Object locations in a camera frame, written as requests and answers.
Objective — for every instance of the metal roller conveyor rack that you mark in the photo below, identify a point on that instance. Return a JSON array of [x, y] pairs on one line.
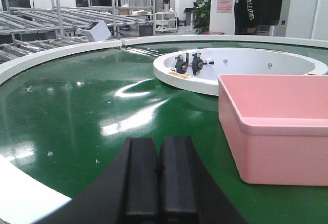
[[68, 22]]

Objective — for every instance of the white utility cart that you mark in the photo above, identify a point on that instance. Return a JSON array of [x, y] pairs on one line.
[[165, 22]]

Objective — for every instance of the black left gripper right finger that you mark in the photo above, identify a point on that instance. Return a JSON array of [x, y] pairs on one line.
[[189, 193]]

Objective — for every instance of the white outer conveyor rim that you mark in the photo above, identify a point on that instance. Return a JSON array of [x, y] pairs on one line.
[[66, 111]]

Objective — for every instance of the black bearing block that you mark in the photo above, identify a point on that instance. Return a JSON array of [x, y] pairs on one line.
[[198, 63], [181, 66]]

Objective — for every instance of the black bearing block left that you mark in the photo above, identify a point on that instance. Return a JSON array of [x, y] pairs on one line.
[[181, 66]]

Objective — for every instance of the green potted plant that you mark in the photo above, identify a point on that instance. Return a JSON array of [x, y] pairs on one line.
[[202, 11]]

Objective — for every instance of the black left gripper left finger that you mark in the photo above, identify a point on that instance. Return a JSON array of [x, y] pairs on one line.
[[125, 192]]

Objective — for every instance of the pink plastic bin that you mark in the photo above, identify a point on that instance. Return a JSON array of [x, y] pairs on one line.
[[276, 127]]

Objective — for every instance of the white control box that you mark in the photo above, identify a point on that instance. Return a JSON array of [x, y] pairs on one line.
[[96, 31]]

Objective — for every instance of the pink wall notice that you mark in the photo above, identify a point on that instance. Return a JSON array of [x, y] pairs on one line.
[[224, 6]]

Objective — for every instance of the person in black jacket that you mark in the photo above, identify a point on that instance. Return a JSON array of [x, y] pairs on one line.
[[250, 14]]

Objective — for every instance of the black bearing block right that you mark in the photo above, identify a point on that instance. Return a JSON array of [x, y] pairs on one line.
[[198, 63]]

